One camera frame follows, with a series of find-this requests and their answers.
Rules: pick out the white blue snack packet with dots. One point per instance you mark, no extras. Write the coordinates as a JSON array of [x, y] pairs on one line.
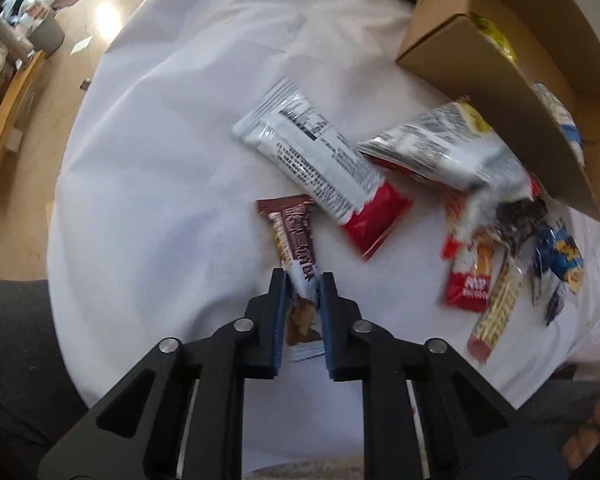
[[562, 120]]

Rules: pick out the yellow striped snack packet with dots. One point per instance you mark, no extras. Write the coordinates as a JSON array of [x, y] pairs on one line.
[[497, 310]]

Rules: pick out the grey trash bin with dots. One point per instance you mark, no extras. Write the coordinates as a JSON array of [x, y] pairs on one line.
[[47, 35]]

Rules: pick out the wooden bench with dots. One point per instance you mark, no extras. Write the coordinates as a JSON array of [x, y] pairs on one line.
[[5, 125]]

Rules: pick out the white paper sheet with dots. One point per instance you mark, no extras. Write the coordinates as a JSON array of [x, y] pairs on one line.
[[81, 45]]

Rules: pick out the dark speckled snack packet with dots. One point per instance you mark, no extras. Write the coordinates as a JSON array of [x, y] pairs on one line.
[[520, 225]]

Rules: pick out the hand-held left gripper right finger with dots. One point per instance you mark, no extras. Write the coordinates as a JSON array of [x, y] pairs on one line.
[[327, 320]]

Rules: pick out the small red snack packet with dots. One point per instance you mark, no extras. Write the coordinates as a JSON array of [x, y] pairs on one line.
[[467, 285]]

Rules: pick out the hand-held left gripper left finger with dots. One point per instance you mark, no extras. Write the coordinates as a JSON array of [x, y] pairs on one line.
[[279, 310]]

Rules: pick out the cardboard box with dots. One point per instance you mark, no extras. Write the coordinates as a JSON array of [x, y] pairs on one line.
[[505, 95]]

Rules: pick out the large silver white snack packet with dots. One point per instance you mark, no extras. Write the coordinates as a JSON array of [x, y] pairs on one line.
[[440, 155]]

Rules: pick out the long white red snack packet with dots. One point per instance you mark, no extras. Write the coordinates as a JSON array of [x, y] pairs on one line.
[[305, 160]]

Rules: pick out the brown chocolate bar packet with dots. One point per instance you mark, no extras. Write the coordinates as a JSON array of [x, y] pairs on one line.
[[295, 240]]

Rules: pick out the white tablecloth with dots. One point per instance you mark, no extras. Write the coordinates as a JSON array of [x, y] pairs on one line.
[[180, 160]]

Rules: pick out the person's dark trouser leg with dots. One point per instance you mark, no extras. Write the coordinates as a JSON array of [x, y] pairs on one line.
[[20, 360]]

